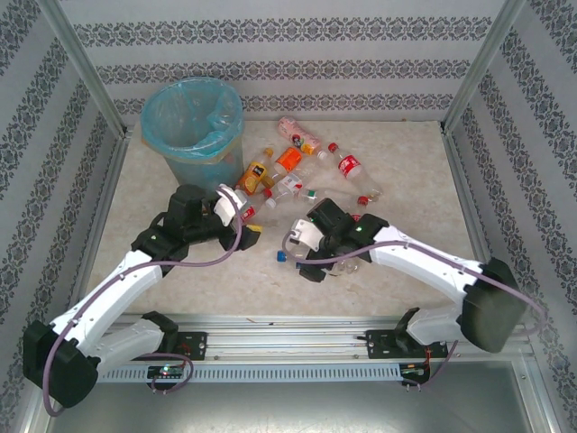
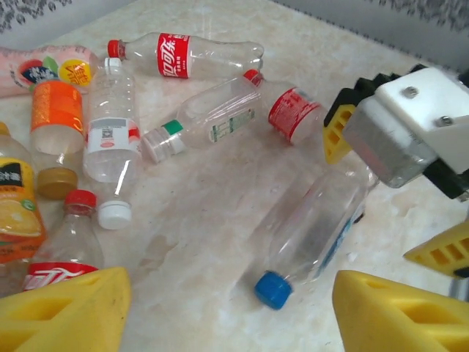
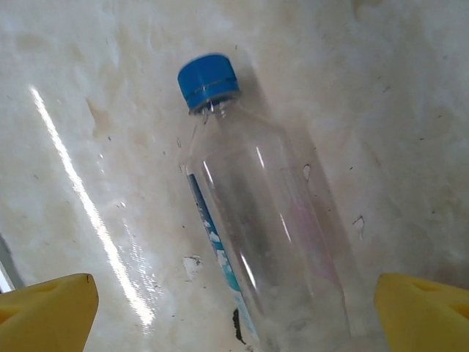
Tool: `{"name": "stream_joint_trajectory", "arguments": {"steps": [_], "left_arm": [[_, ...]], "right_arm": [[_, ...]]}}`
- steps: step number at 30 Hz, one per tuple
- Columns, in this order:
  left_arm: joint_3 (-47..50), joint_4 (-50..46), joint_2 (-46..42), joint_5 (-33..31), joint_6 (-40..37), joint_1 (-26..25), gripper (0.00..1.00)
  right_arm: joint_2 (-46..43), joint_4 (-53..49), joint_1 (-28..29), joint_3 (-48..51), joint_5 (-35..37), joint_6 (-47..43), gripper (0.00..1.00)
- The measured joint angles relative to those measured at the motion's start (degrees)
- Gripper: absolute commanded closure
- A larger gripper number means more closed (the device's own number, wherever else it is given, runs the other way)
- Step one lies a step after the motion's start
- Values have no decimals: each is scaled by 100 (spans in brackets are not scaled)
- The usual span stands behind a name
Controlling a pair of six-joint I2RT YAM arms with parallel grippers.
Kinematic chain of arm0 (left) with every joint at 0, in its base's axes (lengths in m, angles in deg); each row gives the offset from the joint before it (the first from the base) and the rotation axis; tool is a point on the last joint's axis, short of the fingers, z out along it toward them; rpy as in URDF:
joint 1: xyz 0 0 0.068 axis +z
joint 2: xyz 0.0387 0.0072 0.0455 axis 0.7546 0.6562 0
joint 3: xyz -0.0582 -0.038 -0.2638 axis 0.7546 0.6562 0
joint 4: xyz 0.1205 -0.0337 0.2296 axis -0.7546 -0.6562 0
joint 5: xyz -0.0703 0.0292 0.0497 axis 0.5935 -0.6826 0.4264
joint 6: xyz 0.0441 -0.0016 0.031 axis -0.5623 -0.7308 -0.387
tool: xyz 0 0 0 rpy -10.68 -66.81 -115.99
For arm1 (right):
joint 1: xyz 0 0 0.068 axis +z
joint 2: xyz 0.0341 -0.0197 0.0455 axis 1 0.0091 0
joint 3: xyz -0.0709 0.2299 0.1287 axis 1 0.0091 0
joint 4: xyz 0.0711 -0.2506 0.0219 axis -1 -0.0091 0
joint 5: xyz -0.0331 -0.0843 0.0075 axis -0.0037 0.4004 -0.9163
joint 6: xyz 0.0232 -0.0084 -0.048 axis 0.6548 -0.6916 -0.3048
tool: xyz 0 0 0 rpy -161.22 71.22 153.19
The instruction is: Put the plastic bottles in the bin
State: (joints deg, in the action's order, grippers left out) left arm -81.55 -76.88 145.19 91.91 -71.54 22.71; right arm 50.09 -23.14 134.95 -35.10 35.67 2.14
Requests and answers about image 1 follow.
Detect grey metal mesh bin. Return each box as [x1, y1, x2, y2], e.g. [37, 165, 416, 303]
[140, 76, 246, 193]

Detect yellow label bottle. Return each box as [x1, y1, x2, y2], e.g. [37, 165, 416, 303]
[235, 147, 275, 196]

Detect small red label cola bottle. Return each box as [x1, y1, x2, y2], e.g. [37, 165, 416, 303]
[241, 197, 278, 226]

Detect orange label plastic bottle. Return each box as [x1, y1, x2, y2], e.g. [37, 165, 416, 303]
[272, 146, 304, 177]

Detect blue cap water bottle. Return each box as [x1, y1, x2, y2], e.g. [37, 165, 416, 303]
[275, 245, 364, 277]

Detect large Coca-Cola plastic bottle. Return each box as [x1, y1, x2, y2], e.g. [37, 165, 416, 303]
[327, 142, 384, 198]

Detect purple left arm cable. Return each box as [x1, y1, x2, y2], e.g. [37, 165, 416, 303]
[42, 183, 244, 416]

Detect grey metal panel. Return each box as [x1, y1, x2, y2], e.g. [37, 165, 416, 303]
[26, 360, 555, 433]

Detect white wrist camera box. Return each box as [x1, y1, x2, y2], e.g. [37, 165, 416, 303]
[214, 183, 243, 226]
[289, 217, 324, 250]

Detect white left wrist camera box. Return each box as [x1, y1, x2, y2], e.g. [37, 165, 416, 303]
[214, 183, 243, 226]

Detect aluminium frame post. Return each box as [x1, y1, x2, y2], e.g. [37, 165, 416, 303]
[38, 0, 134, 136]
[441, 0, 531, 134]

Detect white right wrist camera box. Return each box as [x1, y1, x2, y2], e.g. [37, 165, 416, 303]
[289, 217, 324, 250]

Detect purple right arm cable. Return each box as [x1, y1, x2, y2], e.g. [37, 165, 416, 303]
[281, 227, 549, 393]

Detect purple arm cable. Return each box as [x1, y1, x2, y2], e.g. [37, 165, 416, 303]
[281, 227, 549, 393]
[42, 183, 244, 416]

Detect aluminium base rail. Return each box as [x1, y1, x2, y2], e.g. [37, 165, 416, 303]
[44, 313, 533, 362]

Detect blue plastic bin liner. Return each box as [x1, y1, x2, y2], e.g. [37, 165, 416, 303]
[140, 76, 246, 164]

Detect pink label plastic bottle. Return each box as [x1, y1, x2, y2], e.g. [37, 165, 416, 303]
[276, 115, 322, 156]

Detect clear bottle red cap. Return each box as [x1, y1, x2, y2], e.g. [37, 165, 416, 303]
[317, 187, 371, 209]

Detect white slotted cable duct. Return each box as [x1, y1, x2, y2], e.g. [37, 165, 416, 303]
[96, 363, 402, 384]

